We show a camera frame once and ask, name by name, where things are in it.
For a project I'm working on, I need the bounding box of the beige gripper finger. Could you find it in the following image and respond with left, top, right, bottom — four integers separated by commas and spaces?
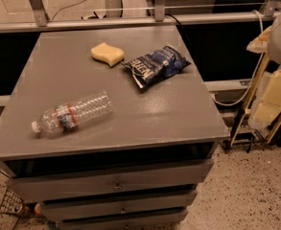
246, 27, 271, 54
247, 66, 281, 129

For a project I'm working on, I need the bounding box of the clear plastic water bottle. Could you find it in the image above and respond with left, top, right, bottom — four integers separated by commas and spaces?
32, 91, 112, 136

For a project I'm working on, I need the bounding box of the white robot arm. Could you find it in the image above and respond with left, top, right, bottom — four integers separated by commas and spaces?
246, 13, 281, 129

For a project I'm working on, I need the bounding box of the blue chip bag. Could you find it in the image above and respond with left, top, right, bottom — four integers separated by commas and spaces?
122, 46, 191, 89

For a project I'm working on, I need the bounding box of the yellow sponge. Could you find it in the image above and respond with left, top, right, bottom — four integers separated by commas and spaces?
90, 42, 125, 67

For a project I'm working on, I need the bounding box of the grey drawer cabinet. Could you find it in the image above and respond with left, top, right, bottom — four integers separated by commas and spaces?
0, 26, 228, 230

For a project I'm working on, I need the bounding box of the yellow stand frame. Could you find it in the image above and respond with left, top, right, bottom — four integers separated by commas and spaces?
222, 54, 281, 152

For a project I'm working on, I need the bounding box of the black cable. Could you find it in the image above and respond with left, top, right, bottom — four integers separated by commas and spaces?
165, 13, 192, 50

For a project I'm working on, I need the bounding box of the metal railing frame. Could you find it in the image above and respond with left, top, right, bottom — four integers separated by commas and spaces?
0, 0, 281, 34

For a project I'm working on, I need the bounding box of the wire basket on floor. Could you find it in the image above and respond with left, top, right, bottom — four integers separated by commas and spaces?
0, 188, 24, 216

